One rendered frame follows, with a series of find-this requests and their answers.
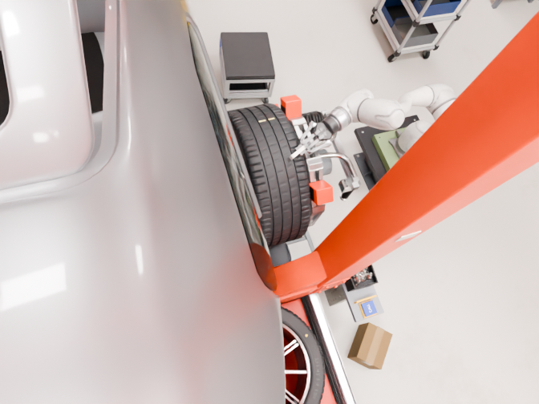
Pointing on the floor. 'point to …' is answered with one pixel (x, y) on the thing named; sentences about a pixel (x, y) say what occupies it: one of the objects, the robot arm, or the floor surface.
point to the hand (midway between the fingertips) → (297, 152)
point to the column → (334, 296)
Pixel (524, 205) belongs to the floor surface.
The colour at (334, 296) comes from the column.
